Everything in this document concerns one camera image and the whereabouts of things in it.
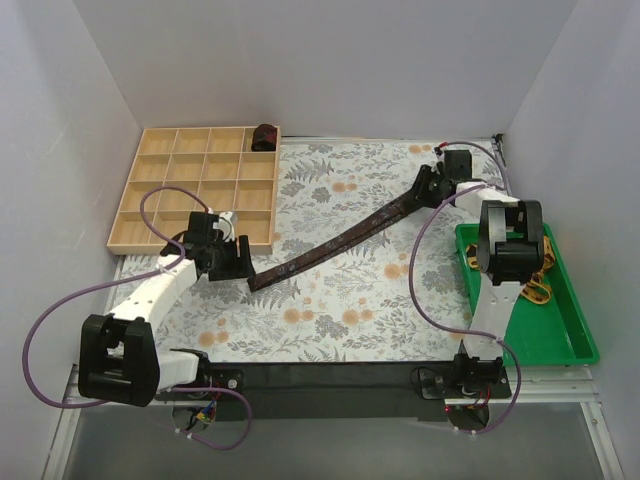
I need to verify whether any rolled dark red tie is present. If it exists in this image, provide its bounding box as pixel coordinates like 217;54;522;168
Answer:
250;123;278;152

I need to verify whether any dark brown patterned tie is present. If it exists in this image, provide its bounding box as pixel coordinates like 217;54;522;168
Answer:
247;191;425;292

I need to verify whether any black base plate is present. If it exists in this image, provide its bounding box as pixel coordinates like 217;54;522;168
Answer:
154;362;511;426

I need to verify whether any green plastic bin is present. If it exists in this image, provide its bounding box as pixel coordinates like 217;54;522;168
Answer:
454;221;600;367

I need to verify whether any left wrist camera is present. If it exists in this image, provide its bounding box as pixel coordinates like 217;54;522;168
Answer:
213;211;236;242

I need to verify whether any aluminium frame rail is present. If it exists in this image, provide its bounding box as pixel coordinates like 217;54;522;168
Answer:
44;367;625;479

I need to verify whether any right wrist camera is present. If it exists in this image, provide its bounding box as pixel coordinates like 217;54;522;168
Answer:
433;143;446;175

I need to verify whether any wooden compartment tray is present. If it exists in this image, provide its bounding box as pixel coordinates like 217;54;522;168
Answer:
107;126;281;255

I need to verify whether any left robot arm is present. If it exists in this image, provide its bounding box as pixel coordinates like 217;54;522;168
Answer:
78;211;255;407

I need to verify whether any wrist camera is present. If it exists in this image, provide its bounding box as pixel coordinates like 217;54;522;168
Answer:
213;211;236;242
433;143;446;175

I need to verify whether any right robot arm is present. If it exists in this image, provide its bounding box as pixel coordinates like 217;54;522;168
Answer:
418;145;544;398

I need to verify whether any yellow patterned tie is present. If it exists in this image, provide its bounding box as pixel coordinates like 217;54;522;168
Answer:
465;235;557;305

